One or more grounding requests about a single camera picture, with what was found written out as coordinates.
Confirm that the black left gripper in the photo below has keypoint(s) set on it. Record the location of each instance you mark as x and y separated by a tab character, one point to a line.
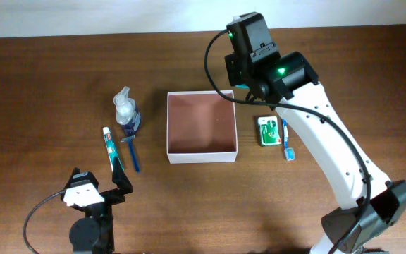
117	197

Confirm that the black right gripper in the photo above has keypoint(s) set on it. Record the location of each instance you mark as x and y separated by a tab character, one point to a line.
234	75

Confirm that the green soap box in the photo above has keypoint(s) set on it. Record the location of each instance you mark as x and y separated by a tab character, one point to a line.
268	131

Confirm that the foam pump bottle blue liquid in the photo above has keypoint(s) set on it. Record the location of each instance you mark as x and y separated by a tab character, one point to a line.
127	112

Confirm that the blue white toothbrush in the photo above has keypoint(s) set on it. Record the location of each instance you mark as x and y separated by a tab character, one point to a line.
288	151

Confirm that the teal mouthwash bottle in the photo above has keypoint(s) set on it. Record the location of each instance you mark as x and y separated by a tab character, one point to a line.
242	86

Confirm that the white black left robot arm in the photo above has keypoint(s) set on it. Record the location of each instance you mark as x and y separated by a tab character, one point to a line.
94	232

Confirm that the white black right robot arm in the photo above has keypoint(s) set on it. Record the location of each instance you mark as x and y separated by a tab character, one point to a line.
369	202

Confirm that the green white toothpaste tube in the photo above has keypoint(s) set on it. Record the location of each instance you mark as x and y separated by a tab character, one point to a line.
110	146

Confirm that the blue disposable razor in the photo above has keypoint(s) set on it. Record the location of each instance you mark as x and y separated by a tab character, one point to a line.
129	141

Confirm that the pink white open box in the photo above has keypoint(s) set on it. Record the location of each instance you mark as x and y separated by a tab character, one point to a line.
200	128

